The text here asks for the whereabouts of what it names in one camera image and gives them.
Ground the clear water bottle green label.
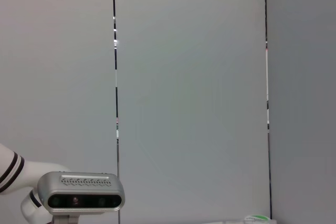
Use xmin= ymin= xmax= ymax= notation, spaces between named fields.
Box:
xmin=243 ymin=214 xmax=271 ymax=224

